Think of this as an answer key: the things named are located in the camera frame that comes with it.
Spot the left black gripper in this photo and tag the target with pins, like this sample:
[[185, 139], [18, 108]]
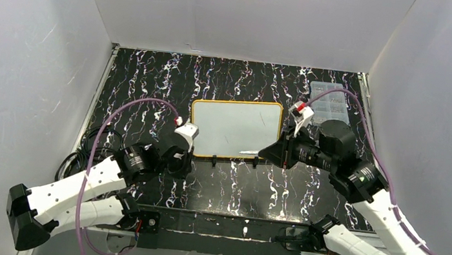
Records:
[[180, 163]]

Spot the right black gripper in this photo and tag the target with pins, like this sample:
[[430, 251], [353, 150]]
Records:
[[287, 152]]

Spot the green whiteboard marker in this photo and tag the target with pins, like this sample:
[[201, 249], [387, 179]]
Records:
[[249, 152]]

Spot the yellow framed whiteboard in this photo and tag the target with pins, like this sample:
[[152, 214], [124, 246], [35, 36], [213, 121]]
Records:
[[227, 127]]

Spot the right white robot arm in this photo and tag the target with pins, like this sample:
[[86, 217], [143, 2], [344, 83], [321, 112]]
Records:
[[357, 180]]

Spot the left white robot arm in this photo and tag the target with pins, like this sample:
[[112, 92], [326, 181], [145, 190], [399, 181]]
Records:
[[36, 214]]

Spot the black binder clip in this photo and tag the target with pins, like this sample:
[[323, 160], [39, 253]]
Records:
[[214, 160], [255, 162]]

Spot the clear plastic compartment box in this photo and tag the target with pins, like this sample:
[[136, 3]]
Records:
[[331, 106]]

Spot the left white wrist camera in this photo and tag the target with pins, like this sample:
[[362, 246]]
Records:
[[186, 132]]

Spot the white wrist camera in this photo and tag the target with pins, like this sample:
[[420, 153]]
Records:
[[186, 132], [302, 115]]

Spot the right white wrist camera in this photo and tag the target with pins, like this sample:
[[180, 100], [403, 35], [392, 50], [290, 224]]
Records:
[[302, 115]]

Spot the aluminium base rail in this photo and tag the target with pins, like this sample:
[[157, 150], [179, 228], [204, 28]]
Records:
[[221, 226]]

